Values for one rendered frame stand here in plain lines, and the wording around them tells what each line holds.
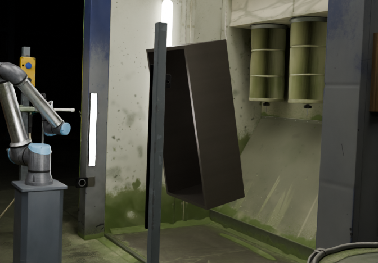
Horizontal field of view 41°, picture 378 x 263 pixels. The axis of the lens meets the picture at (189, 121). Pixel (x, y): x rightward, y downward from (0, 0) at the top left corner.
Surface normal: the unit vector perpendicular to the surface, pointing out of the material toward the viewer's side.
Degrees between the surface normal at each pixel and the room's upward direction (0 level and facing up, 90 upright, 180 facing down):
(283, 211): 57
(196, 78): 91
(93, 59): 90
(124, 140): 90
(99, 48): 90
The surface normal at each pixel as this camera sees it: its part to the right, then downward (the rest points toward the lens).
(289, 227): -0.70, -0.54
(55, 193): 0.51, 0.07
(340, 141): -0.86, 0.00
